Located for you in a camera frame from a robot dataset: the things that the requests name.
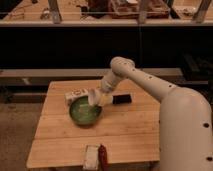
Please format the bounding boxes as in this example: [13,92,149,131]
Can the dark red pouch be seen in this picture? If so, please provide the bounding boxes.
[98,145,108,171]

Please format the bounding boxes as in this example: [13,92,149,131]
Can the black rectangular phone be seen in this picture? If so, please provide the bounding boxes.
[113,94,132,104]

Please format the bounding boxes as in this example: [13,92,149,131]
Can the white small box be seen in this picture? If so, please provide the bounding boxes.
[65,89,88,104]

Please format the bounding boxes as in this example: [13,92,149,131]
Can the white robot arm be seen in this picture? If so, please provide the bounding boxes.
[101,57,213,171]

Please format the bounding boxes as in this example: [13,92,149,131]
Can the wooden folding table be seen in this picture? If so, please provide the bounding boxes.
[27,80,159,168]

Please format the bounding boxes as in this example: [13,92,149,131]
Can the long shelf bench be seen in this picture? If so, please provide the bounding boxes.
[0,0,213,87]

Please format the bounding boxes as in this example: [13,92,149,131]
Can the brown tray on shelf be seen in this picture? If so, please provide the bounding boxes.
[109,0,170,18]

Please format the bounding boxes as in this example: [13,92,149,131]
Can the green ceramic bowl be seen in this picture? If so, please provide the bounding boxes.
[69,96,102,126]

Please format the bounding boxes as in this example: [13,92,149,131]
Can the white ceramic cup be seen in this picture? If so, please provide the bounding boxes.
[88,89,108,106]

